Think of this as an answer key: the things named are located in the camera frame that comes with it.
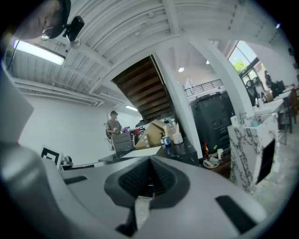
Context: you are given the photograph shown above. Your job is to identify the black marble table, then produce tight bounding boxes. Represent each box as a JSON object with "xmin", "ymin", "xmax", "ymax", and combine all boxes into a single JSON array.
[{"xmin": 97, "ymin": 137, "xmax": 199, "ymax": 167}]

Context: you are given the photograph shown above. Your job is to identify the black metal railing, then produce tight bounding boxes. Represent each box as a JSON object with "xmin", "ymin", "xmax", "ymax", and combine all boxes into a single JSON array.
[{"xmin": 184, "ymin": 78, "xmax": 223, "ymax": 97}]

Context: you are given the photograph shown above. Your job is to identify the grey drawer box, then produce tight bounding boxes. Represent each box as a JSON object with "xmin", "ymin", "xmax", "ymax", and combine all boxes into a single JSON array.
[{"xmin": 112, "ymin": 133, "xmax": 134, "ymax": 153}]

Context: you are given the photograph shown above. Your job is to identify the bowl of small items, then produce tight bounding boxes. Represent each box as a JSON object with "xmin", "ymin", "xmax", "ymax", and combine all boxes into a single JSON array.
[{"xmin": 202, "ymin": 155, "xmax": 221, "ymax": 169}]

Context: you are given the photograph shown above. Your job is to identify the long white table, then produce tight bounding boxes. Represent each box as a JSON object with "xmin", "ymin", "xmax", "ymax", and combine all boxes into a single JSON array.
[{"xmin": 253, "ymin": 98, "xmax": 285, "ymax": 115}]

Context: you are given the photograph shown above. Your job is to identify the large window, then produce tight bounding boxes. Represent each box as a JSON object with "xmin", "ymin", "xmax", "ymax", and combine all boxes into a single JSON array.
[{"xmin": 228, "ymin": 40, "xmax": 260, "ymax": 76}]

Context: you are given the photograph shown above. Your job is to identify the house-shaped wooden box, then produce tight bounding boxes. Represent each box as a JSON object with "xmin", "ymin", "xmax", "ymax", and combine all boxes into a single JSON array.
[{"xmin": 135, "ymin": 119, "xmax": 168, "ymax": 148}]

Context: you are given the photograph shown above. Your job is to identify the black head-mounted camera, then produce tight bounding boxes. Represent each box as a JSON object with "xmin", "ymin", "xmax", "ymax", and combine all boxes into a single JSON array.
[{"xmin": 62, "ymin": 15, "xmax": 85, "ymax": 42}]

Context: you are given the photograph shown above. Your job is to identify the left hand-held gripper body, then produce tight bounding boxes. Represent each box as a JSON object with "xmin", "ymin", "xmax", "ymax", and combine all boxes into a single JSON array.
[{"xmin": 40, "ymin": 145, "xmax": 73, "ymax": 171}]

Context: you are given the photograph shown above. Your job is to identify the white flat board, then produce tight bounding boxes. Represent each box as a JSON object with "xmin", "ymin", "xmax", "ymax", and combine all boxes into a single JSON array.
[{"xmin": 125, "ymin": 145, "xmax": 164, "ymax": 159}]

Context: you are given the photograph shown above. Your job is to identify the black computer monitor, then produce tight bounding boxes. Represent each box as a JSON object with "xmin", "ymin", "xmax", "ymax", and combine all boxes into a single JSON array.
[{"xmin": 271, "ymin": 80, "xmax": 286, "ymax": 97}]

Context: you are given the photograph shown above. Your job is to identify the brown wooden chair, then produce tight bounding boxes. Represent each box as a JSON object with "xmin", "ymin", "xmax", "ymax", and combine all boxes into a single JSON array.
[{"xmin": 285, "ymin": 89, "xmax": 299, "ymax": 134}]

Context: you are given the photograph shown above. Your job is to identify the white marble sink cabinet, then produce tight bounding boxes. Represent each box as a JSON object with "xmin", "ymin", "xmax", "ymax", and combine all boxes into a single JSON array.
[{"xmin": 227, "ymin": 113, "xmax": 279, "ymax": 195}]

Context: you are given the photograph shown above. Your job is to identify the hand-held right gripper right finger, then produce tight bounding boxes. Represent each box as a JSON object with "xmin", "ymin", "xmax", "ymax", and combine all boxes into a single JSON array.
[{"xmin": 139, "ymin": 155, "xmax": 267, "ymax": 239}]

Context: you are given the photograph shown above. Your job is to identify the black office chair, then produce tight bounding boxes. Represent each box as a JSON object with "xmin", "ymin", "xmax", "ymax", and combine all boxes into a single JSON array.
[{"xmin": 246, "ymin": 78, "xmax": 265, "ymax": 104}]

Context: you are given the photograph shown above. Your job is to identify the long ceiling light panel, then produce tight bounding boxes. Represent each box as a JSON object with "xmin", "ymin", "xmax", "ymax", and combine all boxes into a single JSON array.
[{"xmin": 13, "ymin": 39, "xmax": 66, "ymax": 66}]

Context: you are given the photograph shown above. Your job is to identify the white pump bottle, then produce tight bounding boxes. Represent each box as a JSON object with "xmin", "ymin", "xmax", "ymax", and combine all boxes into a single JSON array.
[{"xmin": 230, "ymin": 112, "xmax": 239, "ymax": 128}]

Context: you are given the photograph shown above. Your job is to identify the brown wooden staircase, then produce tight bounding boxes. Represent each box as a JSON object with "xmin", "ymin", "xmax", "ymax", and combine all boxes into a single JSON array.
[{"xmin": 112, "ymin": 55, "xmax": 175, "ymax": 122}]

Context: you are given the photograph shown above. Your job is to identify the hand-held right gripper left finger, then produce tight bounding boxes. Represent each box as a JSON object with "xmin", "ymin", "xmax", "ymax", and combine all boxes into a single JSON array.
[{"xmin": 58, "ymin": 155, "xmax": 154, "ymax": 239}]

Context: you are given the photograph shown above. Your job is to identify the round-lens glasses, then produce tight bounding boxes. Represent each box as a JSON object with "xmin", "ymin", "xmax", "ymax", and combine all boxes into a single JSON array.
[{"xmin": 41, "ymin": 26, "xmax": 55, "ymax": 41}]

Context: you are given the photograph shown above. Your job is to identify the large black cabinet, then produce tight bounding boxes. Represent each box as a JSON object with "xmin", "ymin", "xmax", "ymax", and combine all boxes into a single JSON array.
[{"xmin": 190, "ymin": 91, "xmax": 235, "ymax": 154}]

